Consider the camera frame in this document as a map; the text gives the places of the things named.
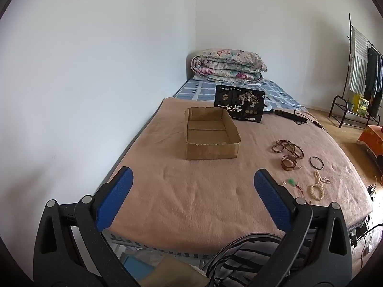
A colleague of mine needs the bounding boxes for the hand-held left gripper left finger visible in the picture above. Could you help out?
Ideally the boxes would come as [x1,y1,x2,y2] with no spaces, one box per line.
[33,166,141,287]

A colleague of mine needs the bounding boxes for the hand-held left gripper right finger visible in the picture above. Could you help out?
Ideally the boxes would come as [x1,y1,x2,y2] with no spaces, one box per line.
[254,169,352,287]

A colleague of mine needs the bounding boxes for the green pendant red cord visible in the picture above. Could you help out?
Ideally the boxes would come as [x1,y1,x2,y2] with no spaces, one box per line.
[283,179,306,199]

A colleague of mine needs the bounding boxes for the cream large bead bracelet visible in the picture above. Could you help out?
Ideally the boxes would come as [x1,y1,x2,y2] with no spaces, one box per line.
[309,182,325,200]

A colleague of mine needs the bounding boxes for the small pearl strand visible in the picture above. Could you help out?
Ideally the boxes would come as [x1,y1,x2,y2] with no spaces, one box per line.
[314,170,330,186]

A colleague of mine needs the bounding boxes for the brown bead necklace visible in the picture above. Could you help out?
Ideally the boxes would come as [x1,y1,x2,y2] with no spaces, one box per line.
[271,139,304,158]

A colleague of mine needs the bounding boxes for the cardboard box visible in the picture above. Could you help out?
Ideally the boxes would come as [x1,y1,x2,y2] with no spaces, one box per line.
[183,107,242,160]

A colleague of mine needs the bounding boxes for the blue plastic item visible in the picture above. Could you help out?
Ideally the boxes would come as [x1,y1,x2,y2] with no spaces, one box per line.
[121,253,156,281]

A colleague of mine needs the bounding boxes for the tan fleece blanket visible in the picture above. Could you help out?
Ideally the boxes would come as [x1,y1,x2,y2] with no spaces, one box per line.
[109,97,373,246]

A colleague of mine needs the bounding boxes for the brown cardboard sheet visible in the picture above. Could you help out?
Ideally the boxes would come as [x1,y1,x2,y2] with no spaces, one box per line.
[141,255,210,287]

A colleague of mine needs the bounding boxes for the black snack pouch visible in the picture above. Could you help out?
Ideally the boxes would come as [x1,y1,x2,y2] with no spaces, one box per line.
[214,84,265,124]

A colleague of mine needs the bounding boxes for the orange box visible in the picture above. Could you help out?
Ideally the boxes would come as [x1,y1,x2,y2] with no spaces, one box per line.
[357,125,383,157]

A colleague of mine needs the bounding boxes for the blue patterned bedsheet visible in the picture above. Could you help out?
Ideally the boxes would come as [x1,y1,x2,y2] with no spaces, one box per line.
[172,78,309,112]

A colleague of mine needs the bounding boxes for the yellow box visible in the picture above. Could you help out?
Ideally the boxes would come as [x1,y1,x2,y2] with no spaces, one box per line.
[353,94,370,116]

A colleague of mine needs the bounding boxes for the folded floral quilt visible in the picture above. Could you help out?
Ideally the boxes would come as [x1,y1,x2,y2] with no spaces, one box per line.
[191,48,268,82]

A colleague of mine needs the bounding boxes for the dark hanging clothes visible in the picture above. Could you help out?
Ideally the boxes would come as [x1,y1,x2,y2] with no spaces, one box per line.
[363,46,383,117]

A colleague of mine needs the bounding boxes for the striped hanging cloth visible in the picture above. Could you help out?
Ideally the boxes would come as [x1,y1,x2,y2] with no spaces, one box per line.
[348,26,369,96]

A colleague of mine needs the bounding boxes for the black metal clothes rack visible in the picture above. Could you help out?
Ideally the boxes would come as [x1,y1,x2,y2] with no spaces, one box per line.
[328,12,383,129]

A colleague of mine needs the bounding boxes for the brown wooden bracelet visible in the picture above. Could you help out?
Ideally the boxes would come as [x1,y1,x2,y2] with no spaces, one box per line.
[280,155,297,171]

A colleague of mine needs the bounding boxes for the thin black cable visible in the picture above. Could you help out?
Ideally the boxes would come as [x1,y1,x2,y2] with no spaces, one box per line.
[295,106,325,130]

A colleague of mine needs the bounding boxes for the white ring light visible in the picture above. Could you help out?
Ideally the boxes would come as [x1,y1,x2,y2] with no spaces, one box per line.
[262,96,275,115]

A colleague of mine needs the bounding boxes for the black cable bundle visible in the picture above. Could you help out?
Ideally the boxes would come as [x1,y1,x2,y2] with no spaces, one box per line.
[349,209,383,254]

